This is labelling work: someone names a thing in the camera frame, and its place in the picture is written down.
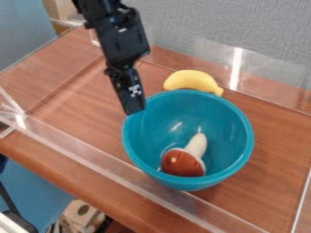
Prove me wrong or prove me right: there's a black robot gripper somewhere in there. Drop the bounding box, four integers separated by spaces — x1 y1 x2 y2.
94 7 150 116

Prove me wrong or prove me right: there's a yellow toy banana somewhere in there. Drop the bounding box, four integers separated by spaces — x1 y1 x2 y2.
162 70 223 96

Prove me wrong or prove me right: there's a blue plastic bowl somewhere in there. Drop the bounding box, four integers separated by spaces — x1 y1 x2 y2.
121 89 255 191

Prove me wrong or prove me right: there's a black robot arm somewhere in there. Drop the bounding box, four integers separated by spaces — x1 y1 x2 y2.
72 0 150 115

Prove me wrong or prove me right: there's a wooden shelf in background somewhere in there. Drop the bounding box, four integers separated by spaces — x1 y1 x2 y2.
42 0 84 35

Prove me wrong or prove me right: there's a red and white toy mushroom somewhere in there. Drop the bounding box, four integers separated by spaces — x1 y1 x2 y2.
161 133 208 177

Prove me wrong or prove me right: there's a clear acrylic table barrier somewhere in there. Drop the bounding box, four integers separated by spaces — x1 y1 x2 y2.
0 27 311 233

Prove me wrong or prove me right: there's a wooden block with hole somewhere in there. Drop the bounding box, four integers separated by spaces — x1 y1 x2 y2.
60 199 105 233

